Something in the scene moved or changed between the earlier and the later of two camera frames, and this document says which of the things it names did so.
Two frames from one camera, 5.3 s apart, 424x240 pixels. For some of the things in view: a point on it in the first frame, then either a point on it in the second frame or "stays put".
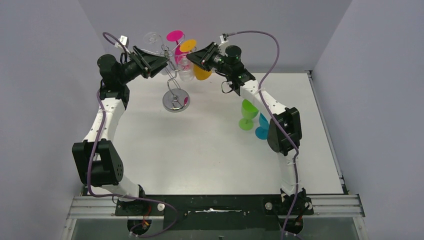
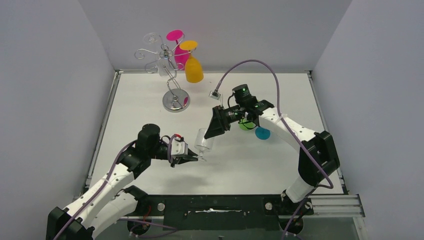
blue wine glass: [261, 132] stays put
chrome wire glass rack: [176, 99] stays put
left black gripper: [141, 64] to [178, 158]
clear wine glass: [186, 68] to [203, 144]
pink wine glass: [174, 36] stays put
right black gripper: [209, 57] to [219, 117]
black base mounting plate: [215, 212] stays put
